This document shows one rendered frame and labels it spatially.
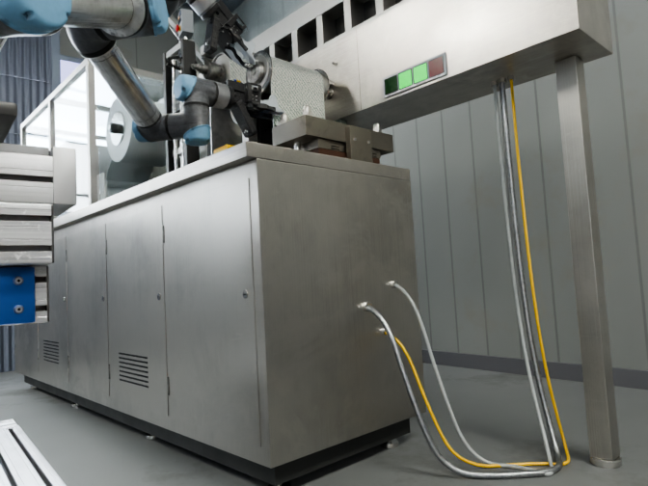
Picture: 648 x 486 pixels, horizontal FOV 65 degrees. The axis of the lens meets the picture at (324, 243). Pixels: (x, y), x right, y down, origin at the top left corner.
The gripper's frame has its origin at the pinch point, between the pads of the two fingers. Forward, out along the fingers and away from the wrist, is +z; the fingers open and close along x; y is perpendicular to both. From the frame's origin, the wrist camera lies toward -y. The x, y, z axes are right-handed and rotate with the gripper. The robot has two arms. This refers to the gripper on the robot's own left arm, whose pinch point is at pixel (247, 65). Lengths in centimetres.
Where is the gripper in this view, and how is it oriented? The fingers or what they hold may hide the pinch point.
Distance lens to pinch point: 181.9
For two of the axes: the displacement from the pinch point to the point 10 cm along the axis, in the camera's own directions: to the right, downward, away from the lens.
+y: 4.2, -7.6, 4.9
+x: -6.8, 0.9, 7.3
